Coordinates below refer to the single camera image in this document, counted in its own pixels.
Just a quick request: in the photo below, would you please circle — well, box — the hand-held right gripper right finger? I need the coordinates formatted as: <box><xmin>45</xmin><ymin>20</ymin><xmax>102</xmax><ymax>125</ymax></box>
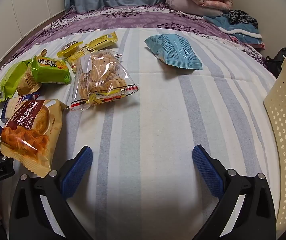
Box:
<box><xmin>192</xmin><ymin>144</ymin><xmax>277</xmax><ymax>240</ymax></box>

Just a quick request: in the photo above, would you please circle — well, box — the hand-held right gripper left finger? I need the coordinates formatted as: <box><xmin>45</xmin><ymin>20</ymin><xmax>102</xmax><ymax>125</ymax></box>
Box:
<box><xmin>9</xmin><ymin>145</ymin><xmax>93</xmax><ymax>240</ymax></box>

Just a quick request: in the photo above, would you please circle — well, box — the blue white snack packet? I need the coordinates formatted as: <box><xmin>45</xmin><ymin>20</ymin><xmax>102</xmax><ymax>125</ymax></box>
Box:
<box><xmin>0</xmin><ymin>93</ymin><xmax>41</xmax><ymax>123</ymax></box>

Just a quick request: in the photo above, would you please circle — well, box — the tan pastry snack bag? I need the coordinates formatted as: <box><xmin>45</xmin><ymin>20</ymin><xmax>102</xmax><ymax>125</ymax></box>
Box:
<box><xmin>0</xmin><ymin>98</ymin><xmax>69</xmax><ymax>179</ymax></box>

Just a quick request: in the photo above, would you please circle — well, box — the brown striped snack packet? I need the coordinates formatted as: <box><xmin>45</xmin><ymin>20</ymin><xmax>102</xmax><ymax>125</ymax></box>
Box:
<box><xmin>16</xmin><ymin>66</ymin><xmax>42</xmax><ymax>97</ymax></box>

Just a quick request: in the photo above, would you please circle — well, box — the green boxy snack packet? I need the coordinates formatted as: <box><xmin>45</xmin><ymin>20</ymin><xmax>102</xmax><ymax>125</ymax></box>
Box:
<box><xmin>31</xmin><ymin>55</ymin><xmax>71</xmax><ymax>85</ymax></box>

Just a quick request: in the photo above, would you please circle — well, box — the clear bag of twisted crackers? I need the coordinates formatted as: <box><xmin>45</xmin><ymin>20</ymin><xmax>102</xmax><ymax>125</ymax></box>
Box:
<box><xmin>70</xmin><ymin>49</ymin><xmax>139</xmax><ymax>112</ymax></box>

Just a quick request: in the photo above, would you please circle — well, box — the cream perforated plastic basket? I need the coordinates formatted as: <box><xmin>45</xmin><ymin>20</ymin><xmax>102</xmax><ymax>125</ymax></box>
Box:
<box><xmin>263</xmin><ymin>55</ymin><xmax>286</xmax><ymax>238</ymax></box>

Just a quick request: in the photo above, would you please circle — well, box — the round pastry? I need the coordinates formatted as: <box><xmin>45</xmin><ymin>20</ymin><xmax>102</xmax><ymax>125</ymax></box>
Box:
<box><xmin>57</xmin><ymin>41</ymin><xmax>84</xmax><ymax>58</ymax></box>

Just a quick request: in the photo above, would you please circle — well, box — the blue snack bag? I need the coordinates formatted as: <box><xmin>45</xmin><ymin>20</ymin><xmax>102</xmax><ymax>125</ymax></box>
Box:
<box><xmin>144</xmin><ymin>34</ymin><xmax>203</xmax><ymax>71</ymax></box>

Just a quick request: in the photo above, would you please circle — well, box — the blue white striped blanket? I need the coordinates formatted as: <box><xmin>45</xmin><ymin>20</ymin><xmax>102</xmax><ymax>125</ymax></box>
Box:
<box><xmin>0</xmin><ymin>27</ymin><xmax>281</xmax><ymax>240</ymax></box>

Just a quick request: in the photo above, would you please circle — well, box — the white wardrobe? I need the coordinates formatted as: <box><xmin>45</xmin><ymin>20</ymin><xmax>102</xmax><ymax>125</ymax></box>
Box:
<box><xmin>0</xmin><ymin>0</ymin><xmax>67</xmax><ymax>80</ymax></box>

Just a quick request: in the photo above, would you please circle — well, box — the black backpack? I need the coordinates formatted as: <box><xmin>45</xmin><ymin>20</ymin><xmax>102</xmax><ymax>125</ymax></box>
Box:
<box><xmin>263</xmin><ymin>47</ymin><xmax>286</xmax><ymax>79</ymax></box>

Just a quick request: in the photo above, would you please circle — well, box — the leopard print scarf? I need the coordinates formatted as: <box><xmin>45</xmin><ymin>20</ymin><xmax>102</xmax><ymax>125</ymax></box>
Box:
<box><xmin>227</xmin><ymin>9</ymin><xmax>258</xmax><ymax>29</ymax></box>

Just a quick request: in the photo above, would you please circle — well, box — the purple floral bedsheet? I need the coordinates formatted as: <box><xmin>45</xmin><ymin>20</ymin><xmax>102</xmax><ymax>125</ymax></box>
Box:
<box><xmin>0</xmin><ymin>4</ymin><xmax>278</xmax><ymax>85</ymax></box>

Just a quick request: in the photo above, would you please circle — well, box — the pink folded quilt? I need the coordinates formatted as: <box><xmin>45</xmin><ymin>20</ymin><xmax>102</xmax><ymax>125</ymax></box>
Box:
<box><xmin>199</xmin><ymin>0</ymin><xmax>235</xmax><ymax>11</ymax></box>

